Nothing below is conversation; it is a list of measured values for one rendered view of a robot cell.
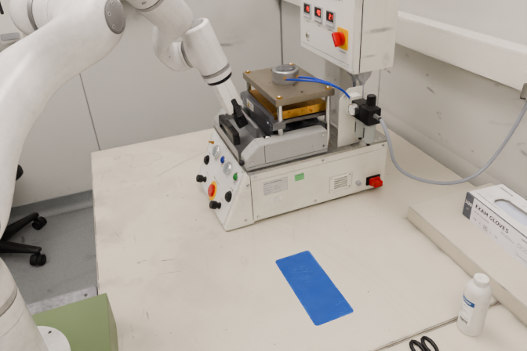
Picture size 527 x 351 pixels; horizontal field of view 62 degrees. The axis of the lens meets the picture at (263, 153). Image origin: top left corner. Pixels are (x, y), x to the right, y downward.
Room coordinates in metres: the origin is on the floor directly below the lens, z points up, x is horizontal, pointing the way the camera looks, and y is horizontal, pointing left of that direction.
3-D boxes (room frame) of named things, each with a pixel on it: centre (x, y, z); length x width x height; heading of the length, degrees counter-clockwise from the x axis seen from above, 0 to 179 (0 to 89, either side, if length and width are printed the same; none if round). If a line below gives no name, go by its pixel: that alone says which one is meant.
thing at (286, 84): (1.25, -0.12, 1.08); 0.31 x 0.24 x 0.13; 20
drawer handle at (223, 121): (1.19, 0.10, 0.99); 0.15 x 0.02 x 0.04; 20
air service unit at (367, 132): (1.09, -0.28, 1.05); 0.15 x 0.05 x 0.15; 20
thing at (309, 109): (1.25, -0.08, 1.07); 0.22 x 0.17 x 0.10; 20
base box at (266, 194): (1.24, -0.08, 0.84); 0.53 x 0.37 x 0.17; 110
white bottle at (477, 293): (0.64, -0.42, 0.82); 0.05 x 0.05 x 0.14
